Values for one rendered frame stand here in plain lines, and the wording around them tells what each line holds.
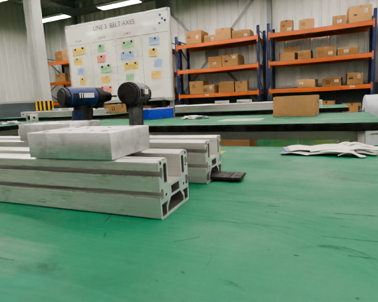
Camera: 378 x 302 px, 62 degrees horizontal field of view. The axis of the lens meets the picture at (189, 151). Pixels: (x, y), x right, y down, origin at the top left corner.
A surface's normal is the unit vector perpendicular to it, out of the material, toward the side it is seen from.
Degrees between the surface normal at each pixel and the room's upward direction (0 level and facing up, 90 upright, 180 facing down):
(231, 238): 0
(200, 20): 90
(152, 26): 90
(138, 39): 90
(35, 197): 90
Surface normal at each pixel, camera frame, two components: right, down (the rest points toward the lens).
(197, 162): -0.38, 0.17
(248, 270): -0.05, -0.99
